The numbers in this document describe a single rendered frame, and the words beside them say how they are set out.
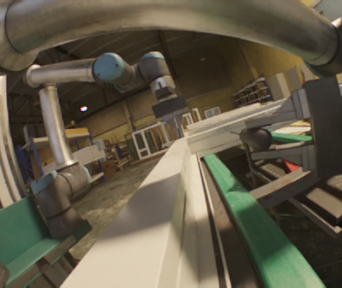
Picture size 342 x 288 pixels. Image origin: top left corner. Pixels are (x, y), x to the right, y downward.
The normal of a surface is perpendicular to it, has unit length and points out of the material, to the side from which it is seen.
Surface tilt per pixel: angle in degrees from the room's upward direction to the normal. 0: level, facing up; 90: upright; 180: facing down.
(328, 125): 88
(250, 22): 156
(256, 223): 0
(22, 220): 90
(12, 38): 145
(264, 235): 0
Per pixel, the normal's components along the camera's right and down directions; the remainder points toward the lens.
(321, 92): -0.66, 0.26
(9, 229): 0.90, -0.29
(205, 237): -0.33, -0.94
